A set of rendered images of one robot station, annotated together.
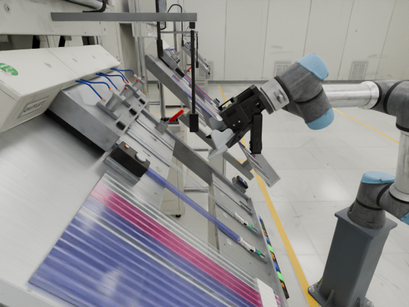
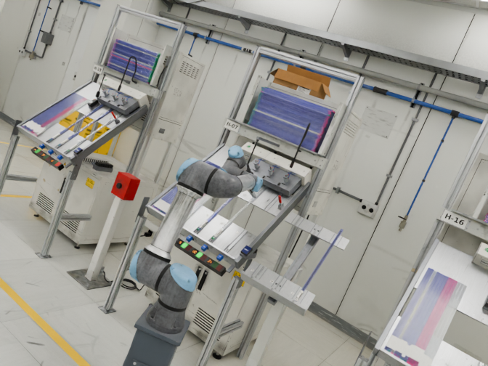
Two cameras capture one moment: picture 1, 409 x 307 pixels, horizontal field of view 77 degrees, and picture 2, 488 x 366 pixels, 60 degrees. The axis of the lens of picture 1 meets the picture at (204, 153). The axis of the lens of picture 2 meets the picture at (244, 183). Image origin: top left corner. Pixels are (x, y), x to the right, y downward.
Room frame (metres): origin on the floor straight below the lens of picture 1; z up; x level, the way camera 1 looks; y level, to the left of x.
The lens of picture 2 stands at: (1.79, -2.05, 1.38)
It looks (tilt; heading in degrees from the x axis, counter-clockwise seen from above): 7 degrees down; 120
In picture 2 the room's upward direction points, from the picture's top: 22 degrees clockwise
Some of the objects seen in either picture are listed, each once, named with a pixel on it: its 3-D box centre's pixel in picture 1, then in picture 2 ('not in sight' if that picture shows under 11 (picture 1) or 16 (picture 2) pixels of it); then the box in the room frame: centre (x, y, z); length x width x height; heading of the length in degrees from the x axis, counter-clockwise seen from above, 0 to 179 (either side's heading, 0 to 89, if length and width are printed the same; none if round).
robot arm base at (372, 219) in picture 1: (367, 209); (168, 311); (0.95, -0.74, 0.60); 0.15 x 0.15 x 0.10
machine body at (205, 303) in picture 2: not in sight; (222, 282); (0.50, 0.45, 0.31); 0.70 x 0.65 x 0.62; 1
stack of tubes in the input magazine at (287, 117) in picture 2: not in sight; (290, 119); (0.56, 0.33, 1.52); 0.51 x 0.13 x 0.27; 1
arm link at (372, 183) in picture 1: (376, 187); (178, 284); (0.94, -0.74, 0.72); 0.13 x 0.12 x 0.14; 17
